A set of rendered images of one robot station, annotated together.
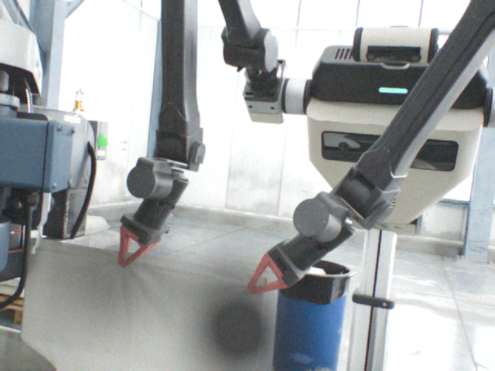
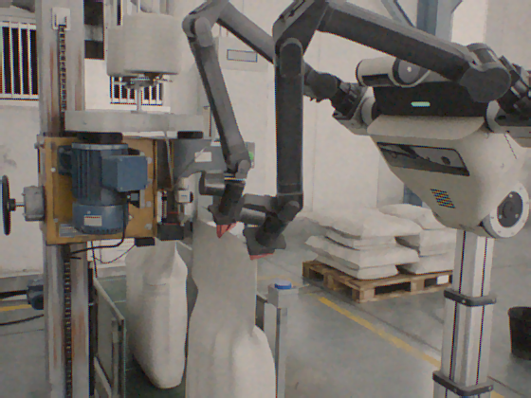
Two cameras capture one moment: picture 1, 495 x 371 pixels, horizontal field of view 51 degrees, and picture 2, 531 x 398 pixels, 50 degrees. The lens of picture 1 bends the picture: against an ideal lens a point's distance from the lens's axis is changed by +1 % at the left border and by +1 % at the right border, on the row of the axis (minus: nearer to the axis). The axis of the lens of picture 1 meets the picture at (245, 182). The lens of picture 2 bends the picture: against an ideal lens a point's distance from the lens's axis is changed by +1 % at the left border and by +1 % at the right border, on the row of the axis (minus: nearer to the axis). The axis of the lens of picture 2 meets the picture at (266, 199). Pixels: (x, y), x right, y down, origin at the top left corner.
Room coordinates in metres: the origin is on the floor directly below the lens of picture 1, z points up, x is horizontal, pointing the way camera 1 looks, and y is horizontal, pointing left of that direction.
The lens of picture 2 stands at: (-0.12, -1.04, 1.42)
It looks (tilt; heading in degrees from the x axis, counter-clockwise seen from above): 9 degrees down; 44
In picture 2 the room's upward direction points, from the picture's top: 2 degrees clockwise
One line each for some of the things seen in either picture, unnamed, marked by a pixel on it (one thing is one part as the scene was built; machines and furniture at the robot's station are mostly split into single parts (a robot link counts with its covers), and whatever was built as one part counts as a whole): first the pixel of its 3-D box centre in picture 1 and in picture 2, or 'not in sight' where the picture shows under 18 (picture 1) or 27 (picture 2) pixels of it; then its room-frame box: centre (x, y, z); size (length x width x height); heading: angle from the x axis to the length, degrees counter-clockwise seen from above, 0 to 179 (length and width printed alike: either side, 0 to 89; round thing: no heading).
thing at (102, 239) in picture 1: (83, 239); (429, 234); (4.31, 1.30, 0.44); 0.68 x 0.44 x 0.15; 162
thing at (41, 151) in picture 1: (35, 162); (124, 176); (0.68, 0.28, 1.25); 0.10 x 0.08 x 0.12; 7
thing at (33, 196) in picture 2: not in sight; (32, 203); (0.58, 0.64, 1.14); 0.11 x 0.06 x 0.11; 72
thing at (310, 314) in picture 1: (309, 317); not in sight; (3.14, -0.48, 0.32); 0.51 x 0.48 x 0.65; 162
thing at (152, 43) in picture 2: not in sight; (152, 45); (0.81, 0.34, 1.61); 0.17 x 0.17 x 0.17
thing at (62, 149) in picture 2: not in sight; (82, 161); (0.66, 0.47, 1.27); 0.12 x 0.09 x 0.09; 162
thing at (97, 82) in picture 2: not in sight; (84, 52); (1.86, 2.73, 1.82); 0.51 x 0.27 x 0.71; 72
